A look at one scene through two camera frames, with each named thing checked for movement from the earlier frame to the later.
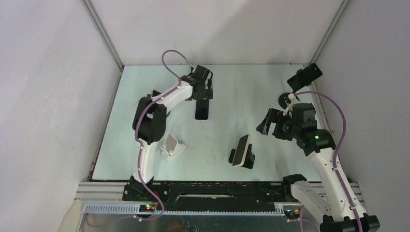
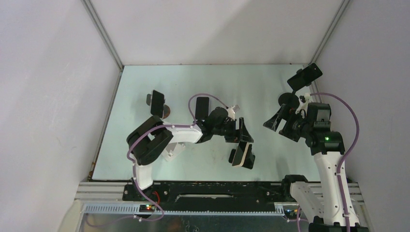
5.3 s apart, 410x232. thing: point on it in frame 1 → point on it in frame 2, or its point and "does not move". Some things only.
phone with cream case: (241, 150) does not move
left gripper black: (207, 94) → (241, 135)
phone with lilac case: (202, 109) does not move
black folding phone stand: (250, 158) does not move
